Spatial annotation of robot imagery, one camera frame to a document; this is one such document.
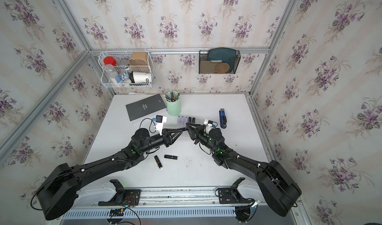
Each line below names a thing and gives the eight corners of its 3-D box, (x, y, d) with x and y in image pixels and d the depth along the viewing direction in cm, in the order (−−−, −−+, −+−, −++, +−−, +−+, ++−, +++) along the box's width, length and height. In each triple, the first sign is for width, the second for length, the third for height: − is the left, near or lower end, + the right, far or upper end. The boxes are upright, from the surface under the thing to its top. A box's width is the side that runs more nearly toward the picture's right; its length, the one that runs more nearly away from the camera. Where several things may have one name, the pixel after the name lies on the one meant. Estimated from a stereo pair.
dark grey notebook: (131, 123, 103) (130, 121, 100) (126, 107, 113) (125, 104, 110) (167, 110, 111) (166, 107, 108) (159, 96, 121) (159, 93, 118)
